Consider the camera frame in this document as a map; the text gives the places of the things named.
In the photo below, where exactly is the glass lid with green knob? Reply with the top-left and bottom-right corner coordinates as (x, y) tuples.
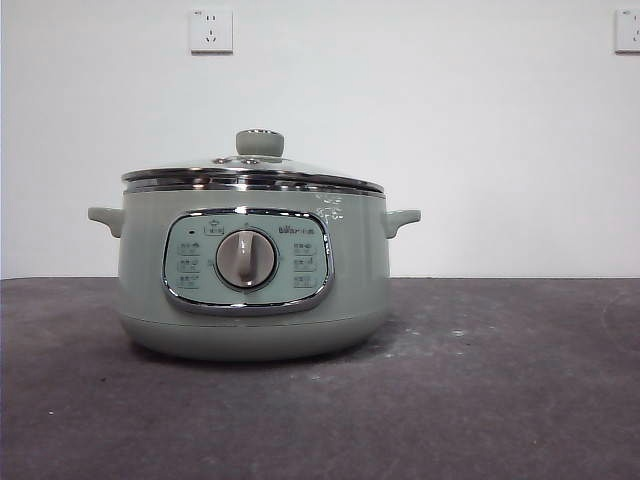
(121, 128), (386, 194)

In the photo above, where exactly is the pale green electric pot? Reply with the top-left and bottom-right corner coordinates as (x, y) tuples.
(87, 187), (421, 362)

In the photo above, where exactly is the white wall socket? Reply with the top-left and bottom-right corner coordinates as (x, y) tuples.
(189, 9), (234, 55)
(614, 8), (640, 54)

